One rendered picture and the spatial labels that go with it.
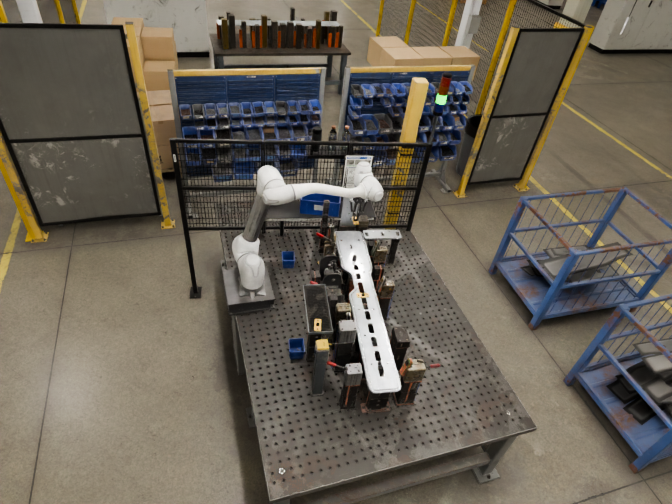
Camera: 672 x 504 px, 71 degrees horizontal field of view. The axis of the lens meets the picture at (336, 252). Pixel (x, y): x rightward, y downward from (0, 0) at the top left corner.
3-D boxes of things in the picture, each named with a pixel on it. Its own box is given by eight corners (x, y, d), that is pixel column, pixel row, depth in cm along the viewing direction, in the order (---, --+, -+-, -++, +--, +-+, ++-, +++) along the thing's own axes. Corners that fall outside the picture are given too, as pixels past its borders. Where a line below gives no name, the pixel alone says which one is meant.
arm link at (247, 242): (234, 269, 323) (226, 247, 336) (256, 269, 332) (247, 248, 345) (266, 178, 279) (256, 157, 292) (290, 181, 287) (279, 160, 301)
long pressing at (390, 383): (407, 391, 256) (407, 389, 255) (367, 394, 252) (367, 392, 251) (362, 231, 357) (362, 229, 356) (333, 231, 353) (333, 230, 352)
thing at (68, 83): (174, 219, 500) (140, 18, 368) (175, 227, 490) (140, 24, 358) (33, 234, 463) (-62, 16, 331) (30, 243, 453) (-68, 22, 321)
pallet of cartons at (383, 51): (427, 127, 724) (449, 35, 635) (453, 153, 669) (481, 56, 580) (355, 132, 688) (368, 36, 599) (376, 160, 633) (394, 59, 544)
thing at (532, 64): (457, 198, 583) (512, 28, 451) (452, 191, 593) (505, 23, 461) (527, 190, 612) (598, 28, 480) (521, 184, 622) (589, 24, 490)
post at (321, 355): (323, 395, 281) (330, 351, 252) (311, 396, 280) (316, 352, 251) (322, 384, 287) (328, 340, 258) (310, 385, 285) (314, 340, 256)
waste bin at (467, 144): (496, 181, 622) (515, 131, 574) (462, 184, 608) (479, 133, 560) (477, 161, 657) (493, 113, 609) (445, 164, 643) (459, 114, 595)
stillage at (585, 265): (582, 257, 517) (625, 186, 454) (634, 312, 461) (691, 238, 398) (487, 271, 486) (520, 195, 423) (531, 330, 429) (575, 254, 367)
